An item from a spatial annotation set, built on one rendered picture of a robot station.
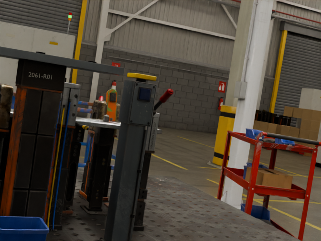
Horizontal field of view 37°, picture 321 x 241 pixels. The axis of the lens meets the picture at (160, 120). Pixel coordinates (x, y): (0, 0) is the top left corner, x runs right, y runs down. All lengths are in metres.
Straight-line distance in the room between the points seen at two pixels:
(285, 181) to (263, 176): 0.19
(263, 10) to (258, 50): 0.43
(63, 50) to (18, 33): 0.89
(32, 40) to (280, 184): 6.74
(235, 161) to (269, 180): 1.87
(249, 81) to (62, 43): 5.04
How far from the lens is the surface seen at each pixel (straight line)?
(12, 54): 1.11
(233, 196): 5.42
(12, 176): 1.17
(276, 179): 3.54
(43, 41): 9.46
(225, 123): 8.51
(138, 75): 1.23
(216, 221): 1.76
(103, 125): 1.50
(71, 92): 1.34
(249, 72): 5.33
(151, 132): 1.44
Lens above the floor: 1.11
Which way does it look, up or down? 3 degrees down
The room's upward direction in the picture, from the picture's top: 9 degrees clockwise
